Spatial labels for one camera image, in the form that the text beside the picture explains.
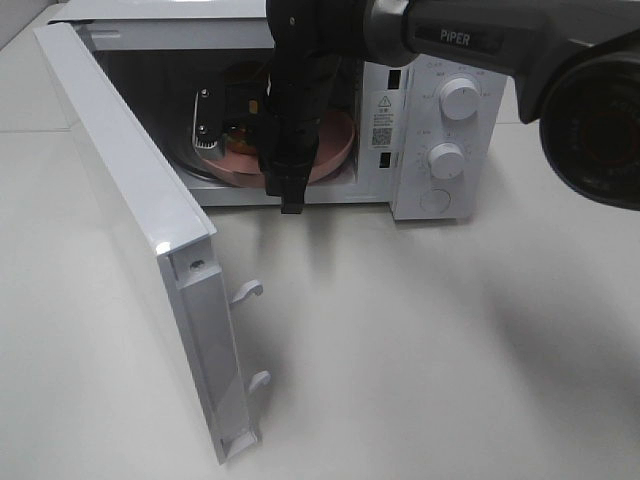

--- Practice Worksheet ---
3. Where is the round door release button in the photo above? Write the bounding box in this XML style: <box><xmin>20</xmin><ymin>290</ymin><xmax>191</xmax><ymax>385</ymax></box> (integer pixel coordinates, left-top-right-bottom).
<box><xmin>420</xmin><ymin>189</ymin><xmax>451</xmax><ymax>215</ymax></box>

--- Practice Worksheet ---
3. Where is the glass microwave turntable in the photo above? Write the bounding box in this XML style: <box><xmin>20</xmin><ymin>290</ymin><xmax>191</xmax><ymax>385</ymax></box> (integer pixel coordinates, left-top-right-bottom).
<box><xmin>188</xmin><ymin>146</ymin><xmax>350</xmax><ymax>188</ymax></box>

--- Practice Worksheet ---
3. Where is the burger with bun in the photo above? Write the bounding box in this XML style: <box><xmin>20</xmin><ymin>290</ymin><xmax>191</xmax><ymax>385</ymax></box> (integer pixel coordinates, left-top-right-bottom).
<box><xmin>222</xmin><ymin>60</ymin><xmax>269</xmax><ymax>156</ymax></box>

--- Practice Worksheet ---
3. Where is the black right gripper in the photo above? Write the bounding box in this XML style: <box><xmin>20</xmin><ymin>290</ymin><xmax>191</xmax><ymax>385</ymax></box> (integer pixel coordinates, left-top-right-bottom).
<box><xmin>255</xmin><ymin>50</ymin><xmax>341</xmax><ymax>214</ymax></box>

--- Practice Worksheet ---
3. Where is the white warning label sticker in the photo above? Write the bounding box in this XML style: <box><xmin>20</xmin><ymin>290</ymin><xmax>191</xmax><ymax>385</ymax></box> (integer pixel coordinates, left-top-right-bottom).
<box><xmin>367</xmin><ymin>91</ymin><xmax>399</xmax><ymax>149</ymax></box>

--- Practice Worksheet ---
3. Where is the pink round plate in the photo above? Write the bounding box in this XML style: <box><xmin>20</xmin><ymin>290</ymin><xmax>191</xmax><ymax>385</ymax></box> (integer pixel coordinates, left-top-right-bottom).
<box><xmin>223</xmin><ymin>111</ymin><xmax>356</xmax><ymax>153</ymax></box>

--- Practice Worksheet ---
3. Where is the white microwave door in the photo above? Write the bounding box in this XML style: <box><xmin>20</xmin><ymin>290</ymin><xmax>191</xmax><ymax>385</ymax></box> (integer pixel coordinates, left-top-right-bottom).
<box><xmin>35</xmin><ymin>23</ymin><xmax>271</xmax><ymax>462</ymax></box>

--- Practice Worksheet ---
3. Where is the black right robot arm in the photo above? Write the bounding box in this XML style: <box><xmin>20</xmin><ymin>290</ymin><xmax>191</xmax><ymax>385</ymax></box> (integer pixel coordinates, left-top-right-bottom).
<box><xmin>250</xmin><ymin>1</ymin><xmax>639</xmax><ymax>214</ymax></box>

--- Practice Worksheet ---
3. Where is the white round knob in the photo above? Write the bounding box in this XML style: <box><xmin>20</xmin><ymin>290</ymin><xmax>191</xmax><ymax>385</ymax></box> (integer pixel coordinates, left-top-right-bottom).
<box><xmin>427</xmin><ymin>143</ymin><xmax>465</xmax><ymax>180</ymax></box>
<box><xmin>439</xmin><ymin>76</ymin><xmax>480</xmax><ymax>121</ymax></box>

